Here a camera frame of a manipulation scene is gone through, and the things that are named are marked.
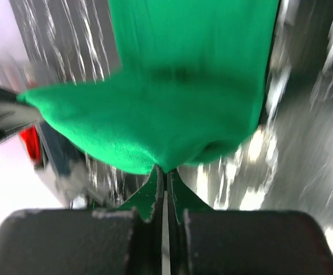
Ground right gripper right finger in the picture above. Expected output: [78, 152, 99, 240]
[167, 170, 333, 274]

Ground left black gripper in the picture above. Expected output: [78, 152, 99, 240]
[0, 86, 42, 143]

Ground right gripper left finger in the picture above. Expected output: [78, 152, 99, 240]
[0, 166, 164, 274]

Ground green t shirt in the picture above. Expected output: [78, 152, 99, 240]
[18, 1, 280, 174]

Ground red t shirt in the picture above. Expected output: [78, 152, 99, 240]
[19, 126, 42, 164]

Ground clear plastic bin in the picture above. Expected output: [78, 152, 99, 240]
[35, 122, 116, 208]

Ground black marble pattern mat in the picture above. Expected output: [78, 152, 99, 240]
[10, 0, 333, 258]

